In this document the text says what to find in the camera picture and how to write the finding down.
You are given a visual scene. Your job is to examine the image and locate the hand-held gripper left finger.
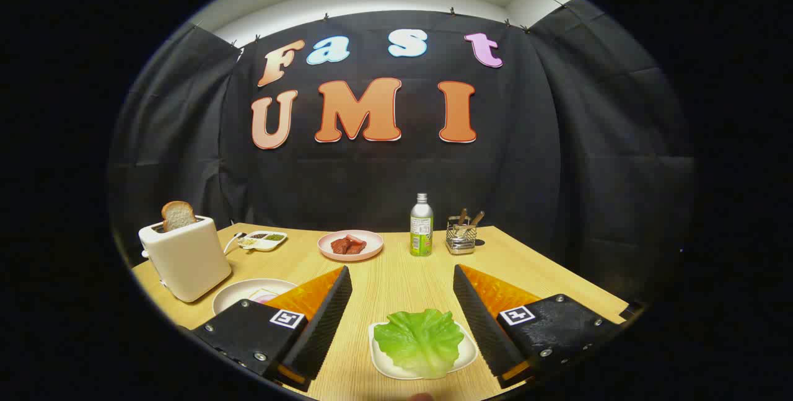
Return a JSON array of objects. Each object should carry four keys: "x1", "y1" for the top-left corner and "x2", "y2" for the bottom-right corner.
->
[{"x1": 192, "y1": 266, "x2": 353, "y2": 392}]

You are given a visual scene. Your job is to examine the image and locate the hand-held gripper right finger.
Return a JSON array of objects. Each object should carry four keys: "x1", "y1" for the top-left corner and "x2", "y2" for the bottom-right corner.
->
[{"x1": 453, "y1": 264, "x2": 623, "y2": 389}]

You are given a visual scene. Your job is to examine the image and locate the green lettuce leaf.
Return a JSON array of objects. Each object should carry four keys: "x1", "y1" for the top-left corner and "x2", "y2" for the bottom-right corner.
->
[{"x1": 374, "y1": 309, "x2": 465, "y2": 379}]

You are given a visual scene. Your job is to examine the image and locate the toasted bread slice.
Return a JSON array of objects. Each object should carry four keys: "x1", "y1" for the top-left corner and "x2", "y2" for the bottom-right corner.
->
[{"x1": 162, "y1": 201, "x2": 197, "y2": 232}]

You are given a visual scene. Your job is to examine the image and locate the white square plate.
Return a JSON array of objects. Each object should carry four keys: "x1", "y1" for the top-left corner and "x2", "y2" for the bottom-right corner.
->
[{"x1": 369, "y1": 320, "x2": 479, "y2": 381}]

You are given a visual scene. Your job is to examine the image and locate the red meat pieces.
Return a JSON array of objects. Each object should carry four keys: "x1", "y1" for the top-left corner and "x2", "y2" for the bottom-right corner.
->
[{"x1": 330, "y1": 234, "x2": 367, "y2": 256}]

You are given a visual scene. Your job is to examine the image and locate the pink plate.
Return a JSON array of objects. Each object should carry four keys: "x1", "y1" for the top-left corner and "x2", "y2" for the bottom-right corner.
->
[{"x1": 317, "y1": 229, "x2": 384, "y2": 262}]

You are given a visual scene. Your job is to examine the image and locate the round white plate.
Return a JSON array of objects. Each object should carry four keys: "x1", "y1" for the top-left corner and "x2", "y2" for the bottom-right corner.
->
[{"x1": 212, "y1": 278, "x2": 299, "y2": 317}]

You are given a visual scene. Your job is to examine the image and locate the white divided dish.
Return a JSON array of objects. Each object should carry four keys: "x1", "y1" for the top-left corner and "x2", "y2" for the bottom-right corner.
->
[{"x1": 237, "y1": 231, "x2": 288, "y2": 252}]

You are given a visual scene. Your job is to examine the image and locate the green and silver bottle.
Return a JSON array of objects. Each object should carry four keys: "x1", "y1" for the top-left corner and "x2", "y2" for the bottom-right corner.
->
[{"x1": 410, "y1": 193, "x2": 434, "y2": 257}]

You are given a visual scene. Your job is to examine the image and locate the white toaster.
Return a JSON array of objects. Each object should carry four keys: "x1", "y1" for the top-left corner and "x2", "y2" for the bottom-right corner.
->
[{"x1": 138, "y1": 215, "x2": 233, "y2": 303}]

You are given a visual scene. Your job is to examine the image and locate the black backdrop cloth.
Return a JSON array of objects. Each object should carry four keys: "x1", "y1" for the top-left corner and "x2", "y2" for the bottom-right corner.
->
[{"x1": 108, "y1": 0, "x2": 698, "y2": 302}]

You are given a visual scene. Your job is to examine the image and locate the metal wire utensil holder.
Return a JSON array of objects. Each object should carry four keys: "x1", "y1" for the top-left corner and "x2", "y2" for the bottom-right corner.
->
[{"x1": 445, "y1": 216, "x2": 478, "y2": 255}]

